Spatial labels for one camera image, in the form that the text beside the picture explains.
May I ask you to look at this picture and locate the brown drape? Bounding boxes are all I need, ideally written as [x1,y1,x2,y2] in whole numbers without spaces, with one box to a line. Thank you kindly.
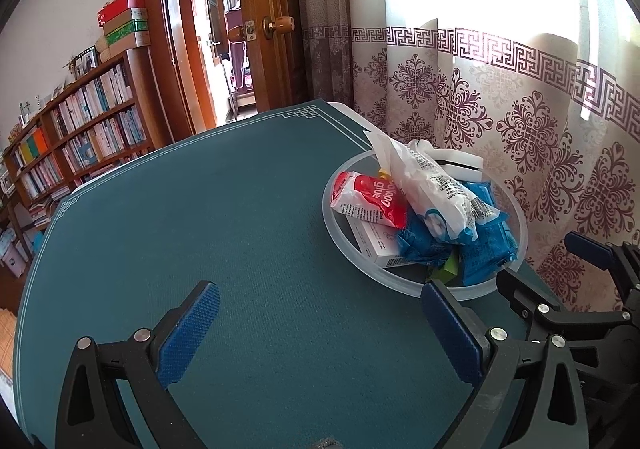
[290,0,356,112]

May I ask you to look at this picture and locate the white patterned curtain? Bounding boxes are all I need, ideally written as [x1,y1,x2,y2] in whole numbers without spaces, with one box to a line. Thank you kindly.
[345,0,640,315]

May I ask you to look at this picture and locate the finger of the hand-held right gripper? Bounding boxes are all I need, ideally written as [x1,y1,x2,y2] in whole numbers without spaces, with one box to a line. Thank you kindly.
[565,230,640,280]
[496,269,637,346]

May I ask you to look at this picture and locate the red glue packet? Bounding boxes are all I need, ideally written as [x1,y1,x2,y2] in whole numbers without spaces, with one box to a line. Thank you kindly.
[330,170,408,230]

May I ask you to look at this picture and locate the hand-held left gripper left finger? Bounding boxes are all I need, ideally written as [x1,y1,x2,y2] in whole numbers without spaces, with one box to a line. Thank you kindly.
[54,279,221,449]

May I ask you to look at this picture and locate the blue snack packet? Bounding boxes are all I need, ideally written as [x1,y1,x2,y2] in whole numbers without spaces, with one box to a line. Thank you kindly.
[457,182,519,280]
[397,212,456,266]

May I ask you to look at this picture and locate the photo frame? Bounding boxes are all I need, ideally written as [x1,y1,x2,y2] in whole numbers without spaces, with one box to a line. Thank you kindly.
[74,46,99,76]

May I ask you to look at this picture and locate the clear plastic bowl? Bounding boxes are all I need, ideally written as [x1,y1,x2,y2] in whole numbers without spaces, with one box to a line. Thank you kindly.
[322,149,528,302]

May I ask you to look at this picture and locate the teal table mat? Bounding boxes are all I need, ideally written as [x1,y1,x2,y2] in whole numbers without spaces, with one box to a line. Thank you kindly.
[12,102,566,449]

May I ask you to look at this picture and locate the rows of shelved books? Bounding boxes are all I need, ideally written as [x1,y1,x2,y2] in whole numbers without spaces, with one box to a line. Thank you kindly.
[0,64,151,215]

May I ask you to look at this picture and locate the wooden bookshelf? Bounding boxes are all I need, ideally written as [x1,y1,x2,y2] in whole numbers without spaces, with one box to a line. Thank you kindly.
[0,49,168,280]

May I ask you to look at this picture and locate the green gift box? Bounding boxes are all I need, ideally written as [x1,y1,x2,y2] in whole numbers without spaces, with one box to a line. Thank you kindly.
[102,9,151,47]

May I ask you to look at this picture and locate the hanging purple pants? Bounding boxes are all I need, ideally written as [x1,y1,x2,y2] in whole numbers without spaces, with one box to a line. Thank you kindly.
[225,9,252,91]

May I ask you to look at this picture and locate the wooden door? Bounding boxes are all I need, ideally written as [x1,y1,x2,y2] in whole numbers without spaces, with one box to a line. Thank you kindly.
[234,0,312,112]

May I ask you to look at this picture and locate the wooden door frame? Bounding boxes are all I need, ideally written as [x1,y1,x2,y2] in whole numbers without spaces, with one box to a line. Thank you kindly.
[140,0,221,140]

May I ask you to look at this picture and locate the white sponge with black stripe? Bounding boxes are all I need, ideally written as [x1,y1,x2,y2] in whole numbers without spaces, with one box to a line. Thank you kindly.
[434,150,484,182]

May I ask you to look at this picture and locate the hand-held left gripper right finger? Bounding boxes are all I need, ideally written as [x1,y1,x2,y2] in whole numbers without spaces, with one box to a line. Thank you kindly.
[421,279,591,449]

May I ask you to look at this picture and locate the beige box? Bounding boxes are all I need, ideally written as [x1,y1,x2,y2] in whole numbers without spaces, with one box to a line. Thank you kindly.
[107,32,152,58]

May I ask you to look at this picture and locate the white medicine box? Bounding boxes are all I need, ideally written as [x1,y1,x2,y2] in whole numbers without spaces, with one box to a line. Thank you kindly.
[345,216,408,270]

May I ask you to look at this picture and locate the white plastic packet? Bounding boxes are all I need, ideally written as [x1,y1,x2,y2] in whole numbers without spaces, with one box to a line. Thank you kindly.
[362,129,481,242]

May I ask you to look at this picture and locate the green toy block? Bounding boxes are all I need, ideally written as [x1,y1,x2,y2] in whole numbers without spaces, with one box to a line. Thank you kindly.
[427,251,460,286]

